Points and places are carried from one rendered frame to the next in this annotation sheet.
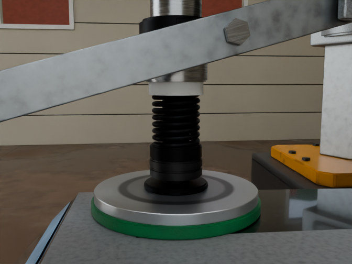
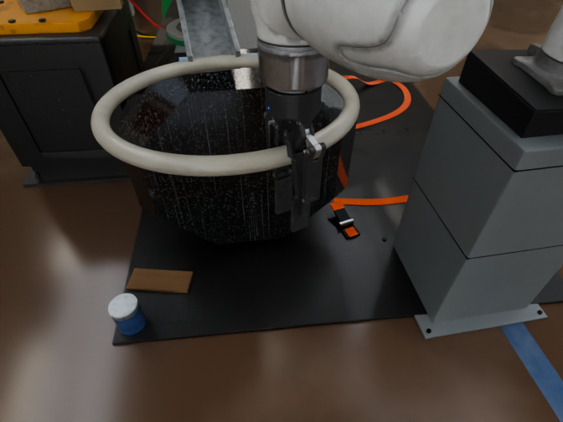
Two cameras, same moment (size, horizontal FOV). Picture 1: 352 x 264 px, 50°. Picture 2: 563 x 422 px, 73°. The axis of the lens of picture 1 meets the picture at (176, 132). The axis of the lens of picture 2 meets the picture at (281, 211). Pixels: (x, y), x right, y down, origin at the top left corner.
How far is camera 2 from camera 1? 1.36 m
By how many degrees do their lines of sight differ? 86
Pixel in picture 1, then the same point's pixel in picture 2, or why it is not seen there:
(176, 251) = (243, 33)
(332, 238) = (235, 17)
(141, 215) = not seen: hidden behind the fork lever
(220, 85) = not seen: outside the picture
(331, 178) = (88, 23)
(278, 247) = (240, 23)
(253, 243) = (238, 25)
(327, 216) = not seen: hidden behind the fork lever
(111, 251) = (241, 41)
